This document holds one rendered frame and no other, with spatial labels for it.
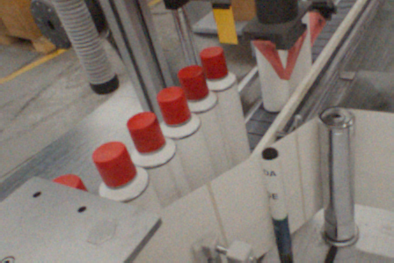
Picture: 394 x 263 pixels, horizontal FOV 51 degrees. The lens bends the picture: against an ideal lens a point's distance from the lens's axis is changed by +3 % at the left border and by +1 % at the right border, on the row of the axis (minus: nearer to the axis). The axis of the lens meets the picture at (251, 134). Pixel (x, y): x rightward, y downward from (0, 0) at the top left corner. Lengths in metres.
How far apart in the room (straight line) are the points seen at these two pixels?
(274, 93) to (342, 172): 0.32
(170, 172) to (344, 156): 0.19
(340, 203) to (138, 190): 0.22
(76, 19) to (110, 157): 0.17
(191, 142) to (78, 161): 0.44
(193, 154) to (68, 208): 0.24
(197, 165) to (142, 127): 0.11
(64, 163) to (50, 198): 0.61
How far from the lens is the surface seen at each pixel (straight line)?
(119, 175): 0.41
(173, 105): 0.46
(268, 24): 0.54
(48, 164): 0.92
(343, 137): 0.41
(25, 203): 0.30
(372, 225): 0.56
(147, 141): 0.44
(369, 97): 0.79
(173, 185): 0.47
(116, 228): 0.25
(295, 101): 0.73
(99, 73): 0.52
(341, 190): 0.46
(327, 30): 1.06
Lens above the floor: 1.31
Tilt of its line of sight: 37 degrees down
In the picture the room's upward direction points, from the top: 11 degrees counter-clockwise
